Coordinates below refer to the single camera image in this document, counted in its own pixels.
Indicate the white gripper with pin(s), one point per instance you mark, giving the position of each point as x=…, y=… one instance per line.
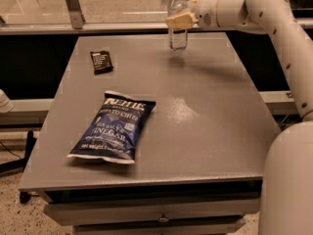
x=205, y=14

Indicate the clear plastic water bottle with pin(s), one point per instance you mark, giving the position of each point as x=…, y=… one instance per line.
x=178, y=38

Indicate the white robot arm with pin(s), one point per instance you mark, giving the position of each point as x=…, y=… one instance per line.
x=286, y=202

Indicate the black snack bar wrapper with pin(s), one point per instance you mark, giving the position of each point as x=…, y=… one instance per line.
x=102, y=62

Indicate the blue kettle chips bag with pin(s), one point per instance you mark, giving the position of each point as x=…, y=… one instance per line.
x=115, y=130

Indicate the grey drawer cabinet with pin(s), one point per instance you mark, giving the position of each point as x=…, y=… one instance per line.
x=200, y=156

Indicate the white object at left edge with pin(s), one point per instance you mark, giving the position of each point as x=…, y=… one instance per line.
x=6, y=105

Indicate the drawer lock knob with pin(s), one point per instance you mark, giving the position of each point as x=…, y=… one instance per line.
x=163, y=218

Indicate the black stand base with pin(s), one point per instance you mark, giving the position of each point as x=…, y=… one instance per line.
x=21, y=162

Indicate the left metal railing post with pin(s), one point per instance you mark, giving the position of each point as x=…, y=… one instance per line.
x=75, y=14

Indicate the metal bracket on ledge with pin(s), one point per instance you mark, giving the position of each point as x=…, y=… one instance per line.
x=289, y=94

